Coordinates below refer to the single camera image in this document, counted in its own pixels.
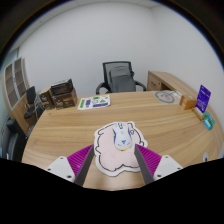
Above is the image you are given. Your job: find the wooden shelf unit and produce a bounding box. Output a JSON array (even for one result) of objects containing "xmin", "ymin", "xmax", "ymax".
[{"xmin": 1, "ymin": 57, "xmax": 31, "ymax": 134}]

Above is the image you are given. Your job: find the wide brown cardboard box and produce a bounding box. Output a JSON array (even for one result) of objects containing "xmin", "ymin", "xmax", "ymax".
[{"xmin": 51, "ymin": 88, "xmax": 79, "ymax": 110}]

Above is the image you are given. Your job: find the white sticker sheet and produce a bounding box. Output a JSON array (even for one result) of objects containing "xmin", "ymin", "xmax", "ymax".
[{"xmin": 77, "ymin": 94, "xmax": 111, "ymax": 111}]

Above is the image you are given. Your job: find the wooden side desk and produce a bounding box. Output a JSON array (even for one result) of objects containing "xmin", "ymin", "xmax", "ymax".
[{"xmin": 147, "ymin": 70, "xmax": 201, "ymax": 98}]

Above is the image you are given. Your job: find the purple card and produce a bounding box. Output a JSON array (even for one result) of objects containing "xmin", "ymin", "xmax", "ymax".
[{"xmin": 195, "ymin": 84, "xmax": 212, "ymax": 114}]

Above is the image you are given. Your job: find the small teal box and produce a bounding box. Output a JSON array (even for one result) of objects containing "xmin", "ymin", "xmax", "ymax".
[{"xmin": 202, "ymin": 111, "xmax": 216, "ymax": 131}]

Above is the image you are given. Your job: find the white blue computer mouse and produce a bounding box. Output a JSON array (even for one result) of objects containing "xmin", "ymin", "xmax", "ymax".
[{"xmin": 111, "ymin": 121, "xmax": 134, "ymax": 152}]

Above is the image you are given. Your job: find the pink cloud-shaped mouse pad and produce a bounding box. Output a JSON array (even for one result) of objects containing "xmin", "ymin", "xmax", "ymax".
[{"xmin": 93, "ymin": 120, "xmax": 149, "ymax": 177}]

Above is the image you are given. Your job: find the black cardboard box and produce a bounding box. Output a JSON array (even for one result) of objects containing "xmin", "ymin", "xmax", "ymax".
[{"xmin": 50, "ymin": 78, "xmax": 75, "ymax": 97}]

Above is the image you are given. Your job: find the black mesh office chair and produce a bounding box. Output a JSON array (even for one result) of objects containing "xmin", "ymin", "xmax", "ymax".
[{"xmin": 95, "ymin": 60, "xmax": 147, "ymax": 95}]

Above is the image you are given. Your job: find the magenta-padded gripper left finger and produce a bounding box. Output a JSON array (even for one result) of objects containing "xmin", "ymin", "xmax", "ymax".
[{"xmin": 44, "ymin": 144, "xmax": 95, "ymax": 187}]

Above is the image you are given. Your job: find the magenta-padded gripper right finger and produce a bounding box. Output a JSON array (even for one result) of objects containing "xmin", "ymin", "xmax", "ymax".
[{"xmin": 133, "ymin": 144, "xmax": 184, "ymax": 185}]

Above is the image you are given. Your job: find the small orange box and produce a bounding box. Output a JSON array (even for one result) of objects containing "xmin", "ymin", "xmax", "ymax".
[{"xmin": 179, "ymin": 95, "xmax": 198, "ymax": 111}]

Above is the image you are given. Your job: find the black leather sofa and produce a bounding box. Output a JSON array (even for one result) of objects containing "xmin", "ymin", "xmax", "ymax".
[{"xmin": 0, "ymin": 118, "xmax": 28, "ymax": 161}]

